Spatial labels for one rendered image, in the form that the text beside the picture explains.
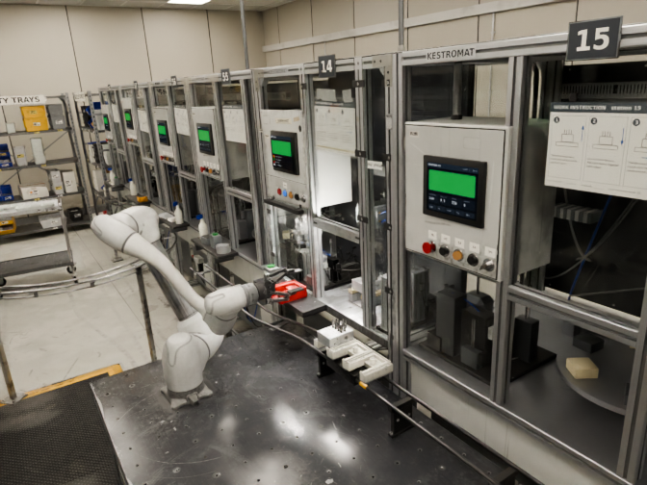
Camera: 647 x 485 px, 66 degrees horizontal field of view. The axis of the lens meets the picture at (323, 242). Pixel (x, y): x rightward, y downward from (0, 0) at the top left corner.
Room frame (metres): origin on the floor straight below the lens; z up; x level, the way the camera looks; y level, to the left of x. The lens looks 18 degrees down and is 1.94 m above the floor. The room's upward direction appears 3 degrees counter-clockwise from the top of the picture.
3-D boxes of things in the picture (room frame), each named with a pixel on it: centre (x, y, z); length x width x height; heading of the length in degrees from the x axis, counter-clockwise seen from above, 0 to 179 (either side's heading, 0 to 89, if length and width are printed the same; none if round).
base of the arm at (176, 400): (1.89, 0.62, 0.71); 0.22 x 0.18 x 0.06; 32
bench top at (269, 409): (1.69, 0.27, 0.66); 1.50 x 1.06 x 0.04; 32
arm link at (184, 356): (1.92, 0.63, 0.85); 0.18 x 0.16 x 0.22; 165
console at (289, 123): (2.57, 0.08, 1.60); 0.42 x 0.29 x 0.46; 32
